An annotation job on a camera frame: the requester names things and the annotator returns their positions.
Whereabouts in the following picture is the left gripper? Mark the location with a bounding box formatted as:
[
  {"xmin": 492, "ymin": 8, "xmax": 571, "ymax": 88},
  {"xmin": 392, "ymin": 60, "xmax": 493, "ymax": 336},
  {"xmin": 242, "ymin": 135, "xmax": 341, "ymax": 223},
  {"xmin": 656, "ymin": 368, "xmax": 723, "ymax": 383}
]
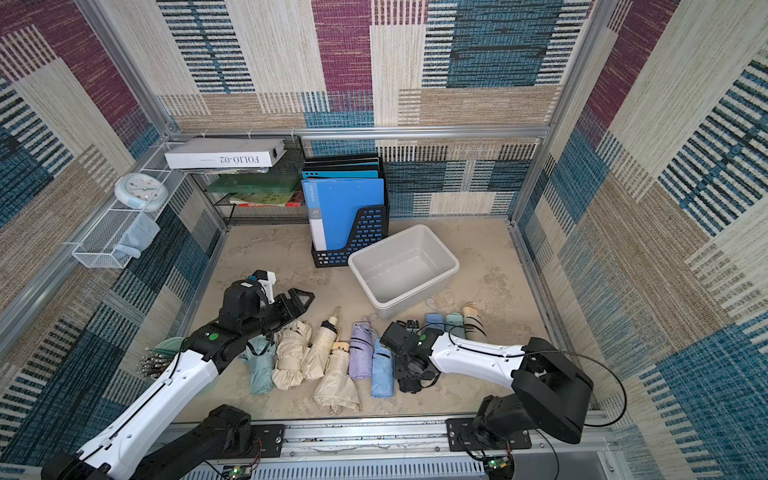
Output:
[{"xmin": 241, "ymin": 287, "xmax": 315, "ymax": 342}]

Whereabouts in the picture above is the light blue umbrella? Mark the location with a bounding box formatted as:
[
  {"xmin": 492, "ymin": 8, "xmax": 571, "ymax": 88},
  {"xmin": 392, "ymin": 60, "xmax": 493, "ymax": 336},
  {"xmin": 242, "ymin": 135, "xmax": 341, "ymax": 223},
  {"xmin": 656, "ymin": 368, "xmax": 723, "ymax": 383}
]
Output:
[{"xmin": 371, "ymin": 339, "xmax": 395, "ymax": 399}]

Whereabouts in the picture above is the beige umbrella black tip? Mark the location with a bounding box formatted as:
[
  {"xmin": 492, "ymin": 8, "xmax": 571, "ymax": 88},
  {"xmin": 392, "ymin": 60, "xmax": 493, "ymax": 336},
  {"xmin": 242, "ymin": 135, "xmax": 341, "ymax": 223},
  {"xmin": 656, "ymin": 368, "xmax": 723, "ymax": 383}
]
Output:
[{"xmin": 301, "ymin": 306, "xmax": 341, "ymax": 381}]

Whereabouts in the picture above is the beige umbrella wooden handle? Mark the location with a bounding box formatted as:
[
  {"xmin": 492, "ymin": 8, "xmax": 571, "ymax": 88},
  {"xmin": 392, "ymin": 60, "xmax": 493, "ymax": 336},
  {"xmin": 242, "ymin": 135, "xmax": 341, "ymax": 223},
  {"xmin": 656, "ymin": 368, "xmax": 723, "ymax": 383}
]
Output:
[{"xmin": 312, "ymin": 342, "xmax": 361, "ymax": 414}]

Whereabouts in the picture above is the white plastic storage box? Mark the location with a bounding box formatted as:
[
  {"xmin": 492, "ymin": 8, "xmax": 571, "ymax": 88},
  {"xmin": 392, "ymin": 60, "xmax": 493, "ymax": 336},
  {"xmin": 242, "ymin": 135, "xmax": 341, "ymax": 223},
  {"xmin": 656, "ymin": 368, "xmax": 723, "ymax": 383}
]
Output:
[{"xmin": 348, "ymin": 224, "xmax": 460, "ymax": 320}]

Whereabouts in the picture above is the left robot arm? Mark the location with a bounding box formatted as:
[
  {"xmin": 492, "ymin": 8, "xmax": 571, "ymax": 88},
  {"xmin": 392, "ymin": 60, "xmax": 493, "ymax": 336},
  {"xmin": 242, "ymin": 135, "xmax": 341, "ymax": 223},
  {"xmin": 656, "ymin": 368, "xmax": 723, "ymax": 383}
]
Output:
[{"xmin": 41, "ymin": 270, "xmax": 315, "ymax": 479}]

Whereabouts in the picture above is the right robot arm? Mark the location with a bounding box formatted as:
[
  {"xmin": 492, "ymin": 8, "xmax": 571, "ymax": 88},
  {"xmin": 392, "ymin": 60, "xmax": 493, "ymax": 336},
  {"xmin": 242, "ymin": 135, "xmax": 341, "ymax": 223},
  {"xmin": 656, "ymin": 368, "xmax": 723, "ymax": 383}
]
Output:
[{"xmin": 380, "ymin": 322, "xmax": 594, "ymax": 451}]

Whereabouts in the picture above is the cream crumpled folded umbrella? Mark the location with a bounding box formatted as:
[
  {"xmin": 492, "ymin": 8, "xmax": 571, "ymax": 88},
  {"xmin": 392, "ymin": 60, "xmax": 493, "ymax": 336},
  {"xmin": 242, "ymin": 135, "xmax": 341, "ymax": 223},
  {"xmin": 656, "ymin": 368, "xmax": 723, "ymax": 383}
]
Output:
[{"xmin": 271, "ymin": 320, "xmax": 312, "ymax": 391}]

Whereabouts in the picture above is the mint green folded umbrella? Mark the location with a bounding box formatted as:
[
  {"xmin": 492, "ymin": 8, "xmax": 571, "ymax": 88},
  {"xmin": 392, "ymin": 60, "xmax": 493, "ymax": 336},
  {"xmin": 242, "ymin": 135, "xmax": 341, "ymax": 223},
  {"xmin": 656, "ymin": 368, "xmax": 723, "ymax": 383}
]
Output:
[{"xmin": 240, "ymin": 335, "xmax": 276, "ymax": 396}]

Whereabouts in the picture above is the blue folded umbrella right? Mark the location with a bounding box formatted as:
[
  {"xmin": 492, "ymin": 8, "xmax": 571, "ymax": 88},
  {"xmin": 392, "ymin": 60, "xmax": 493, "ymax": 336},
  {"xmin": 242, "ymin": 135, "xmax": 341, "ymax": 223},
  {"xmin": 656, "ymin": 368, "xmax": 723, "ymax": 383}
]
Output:
[{"xmin": 422, "ymin": 313, "xmax": 445, "ymax": 334}]

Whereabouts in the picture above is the purple folded umbrella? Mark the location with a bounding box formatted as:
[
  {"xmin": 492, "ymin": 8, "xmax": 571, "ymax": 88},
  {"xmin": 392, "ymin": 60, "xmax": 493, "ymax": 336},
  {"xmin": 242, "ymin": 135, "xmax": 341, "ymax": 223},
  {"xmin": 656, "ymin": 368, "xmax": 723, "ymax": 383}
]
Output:
[{"xmin": 349, "ymin": 321, "xmax": 375, "ymax": 380}]

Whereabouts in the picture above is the teal folded umbrella right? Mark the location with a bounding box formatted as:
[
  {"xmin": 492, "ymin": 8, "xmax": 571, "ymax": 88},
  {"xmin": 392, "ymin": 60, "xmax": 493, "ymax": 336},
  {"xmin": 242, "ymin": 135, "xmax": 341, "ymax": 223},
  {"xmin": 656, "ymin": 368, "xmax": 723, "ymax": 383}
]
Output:
[{"xmin": 444, "ymin": 312, "xmax": 466, "ymax": 339}]

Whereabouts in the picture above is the beige umbrella far right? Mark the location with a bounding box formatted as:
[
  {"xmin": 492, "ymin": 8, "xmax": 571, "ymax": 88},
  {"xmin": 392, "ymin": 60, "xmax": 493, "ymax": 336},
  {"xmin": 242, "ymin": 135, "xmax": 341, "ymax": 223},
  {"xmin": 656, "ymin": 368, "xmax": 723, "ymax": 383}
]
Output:
[{"xmin": 462, "ymin": 302, "xmax": 487, "ymax": 342}]

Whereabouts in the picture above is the green open umbrella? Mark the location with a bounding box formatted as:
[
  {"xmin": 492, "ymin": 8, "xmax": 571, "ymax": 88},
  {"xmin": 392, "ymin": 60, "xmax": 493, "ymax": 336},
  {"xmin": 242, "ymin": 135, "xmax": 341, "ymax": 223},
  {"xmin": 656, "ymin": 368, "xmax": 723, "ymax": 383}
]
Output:
[{"xmin": 136, "ymin": 337, "xmax": 184, "ymax": 379}]

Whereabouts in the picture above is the white folio box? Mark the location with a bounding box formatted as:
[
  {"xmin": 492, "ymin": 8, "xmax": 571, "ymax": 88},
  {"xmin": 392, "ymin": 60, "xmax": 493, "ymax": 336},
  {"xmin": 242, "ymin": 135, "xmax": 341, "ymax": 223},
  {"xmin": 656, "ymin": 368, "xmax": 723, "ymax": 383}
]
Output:
[{"xmin": 165, "ymin": 138, "xmax": 286, "ymax": 170}]

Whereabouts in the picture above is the blue folder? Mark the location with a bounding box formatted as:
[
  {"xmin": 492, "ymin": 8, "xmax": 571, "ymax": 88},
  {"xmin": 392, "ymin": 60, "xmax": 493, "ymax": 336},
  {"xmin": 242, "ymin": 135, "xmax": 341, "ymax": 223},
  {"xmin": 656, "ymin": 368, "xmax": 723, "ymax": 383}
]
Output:
[{"xmin": 302, "ymin": 178, "xmax": 385, "ymax": 251}]

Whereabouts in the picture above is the black file holder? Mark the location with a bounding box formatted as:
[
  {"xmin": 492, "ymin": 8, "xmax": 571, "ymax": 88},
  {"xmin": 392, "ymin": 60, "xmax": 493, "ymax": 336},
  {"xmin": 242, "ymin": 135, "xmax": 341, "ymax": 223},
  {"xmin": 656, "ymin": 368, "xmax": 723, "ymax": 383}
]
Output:
[{"xmin": 301, "ymin": 155, "xmax": 389, "ymax": 268}]

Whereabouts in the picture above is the light blue cloth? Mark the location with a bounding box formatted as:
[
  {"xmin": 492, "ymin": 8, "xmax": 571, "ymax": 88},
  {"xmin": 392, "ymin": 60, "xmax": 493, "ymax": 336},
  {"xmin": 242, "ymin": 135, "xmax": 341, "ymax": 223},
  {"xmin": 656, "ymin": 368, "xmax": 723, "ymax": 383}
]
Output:
[{"xmin": 114, "ymin": 212, "xmax": 160, "ymax": 261}]

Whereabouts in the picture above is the white round clock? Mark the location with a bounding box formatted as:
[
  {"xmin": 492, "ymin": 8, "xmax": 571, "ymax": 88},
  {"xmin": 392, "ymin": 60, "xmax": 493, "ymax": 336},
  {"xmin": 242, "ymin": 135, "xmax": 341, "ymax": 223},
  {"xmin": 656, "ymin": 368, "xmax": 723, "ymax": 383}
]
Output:
[{"xmin": 114, "ymin": 173, "xmax": 169, "ymax": 213}]

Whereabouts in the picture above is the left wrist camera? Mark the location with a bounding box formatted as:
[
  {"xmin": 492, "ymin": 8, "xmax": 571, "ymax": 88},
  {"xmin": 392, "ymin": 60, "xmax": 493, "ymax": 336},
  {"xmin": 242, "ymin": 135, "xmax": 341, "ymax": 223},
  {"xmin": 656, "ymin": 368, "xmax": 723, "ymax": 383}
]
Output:
[{"xmin": 248, "ymin": 270, "xmax": 276, "ymax": 304}]

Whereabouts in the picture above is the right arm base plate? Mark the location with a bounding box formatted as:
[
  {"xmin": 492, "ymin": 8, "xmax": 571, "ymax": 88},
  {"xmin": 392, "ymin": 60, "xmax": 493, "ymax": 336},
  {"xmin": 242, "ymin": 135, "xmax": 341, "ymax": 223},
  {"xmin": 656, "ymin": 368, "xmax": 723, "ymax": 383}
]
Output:
[{"xmin": 445, "ymin": 417, "xmax": 532, "ymax": 453}]

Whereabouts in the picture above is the black wire shelf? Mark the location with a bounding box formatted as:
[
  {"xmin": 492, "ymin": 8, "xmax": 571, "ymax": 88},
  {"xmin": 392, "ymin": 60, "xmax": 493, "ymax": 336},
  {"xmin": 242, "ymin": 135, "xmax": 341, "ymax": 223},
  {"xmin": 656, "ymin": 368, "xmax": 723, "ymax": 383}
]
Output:
[{"xmin": 190, "ymin": 137, "xmax": 308, "ymax": 227}]

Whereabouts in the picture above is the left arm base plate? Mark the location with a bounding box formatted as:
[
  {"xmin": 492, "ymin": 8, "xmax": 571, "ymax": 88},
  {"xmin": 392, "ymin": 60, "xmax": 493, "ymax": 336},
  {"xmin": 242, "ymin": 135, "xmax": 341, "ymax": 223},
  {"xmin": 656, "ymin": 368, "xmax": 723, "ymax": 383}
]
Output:
[{"xmin": 246, "ymin": 423, "xmax": 286, "ymax": 459}]

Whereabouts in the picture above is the white wire basket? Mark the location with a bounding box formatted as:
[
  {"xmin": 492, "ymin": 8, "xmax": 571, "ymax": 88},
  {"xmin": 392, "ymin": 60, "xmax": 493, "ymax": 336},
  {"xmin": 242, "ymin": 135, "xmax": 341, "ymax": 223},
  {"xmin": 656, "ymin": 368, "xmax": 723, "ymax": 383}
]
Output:
[{"xmin": 72, "ymin": 142, "xmax": 185, "ymax": 269}]

